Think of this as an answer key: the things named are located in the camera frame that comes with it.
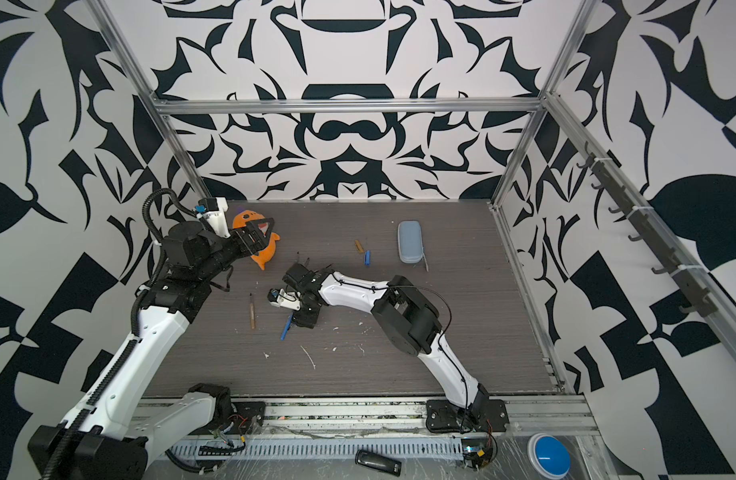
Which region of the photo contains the blue pen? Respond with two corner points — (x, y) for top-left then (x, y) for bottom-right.
(280, 311), (296, 341)

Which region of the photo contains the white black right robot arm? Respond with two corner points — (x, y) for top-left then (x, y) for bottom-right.
(268, 263), (509, 434)

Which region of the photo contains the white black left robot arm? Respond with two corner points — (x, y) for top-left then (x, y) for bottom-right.
(28, 188), (279, 479)

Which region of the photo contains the brown pen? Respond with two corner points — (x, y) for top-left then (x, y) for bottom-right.
(248, 293), (257, 331)

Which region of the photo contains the orange shark plush toy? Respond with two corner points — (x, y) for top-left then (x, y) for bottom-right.
(232, 209), (281, 271)

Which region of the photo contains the light blue pencil case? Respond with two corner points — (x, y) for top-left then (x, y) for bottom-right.
(397, 220), (429, 270)

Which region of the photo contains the black remote device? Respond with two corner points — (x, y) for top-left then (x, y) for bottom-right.
(355, 449), (402, 477)

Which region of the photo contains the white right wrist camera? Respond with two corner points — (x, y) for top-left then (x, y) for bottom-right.
(267, 288), (301, 311)

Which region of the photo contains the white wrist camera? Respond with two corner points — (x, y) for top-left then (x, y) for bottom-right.
(195, 197), (230, 238)
(267, 288), (301, 311)

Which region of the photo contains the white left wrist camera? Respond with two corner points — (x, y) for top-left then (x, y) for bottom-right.
(195, 197), (230, 238)

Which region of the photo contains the grey slotted cable duct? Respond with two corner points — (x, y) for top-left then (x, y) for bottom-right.
(172, 437), (464, 461)

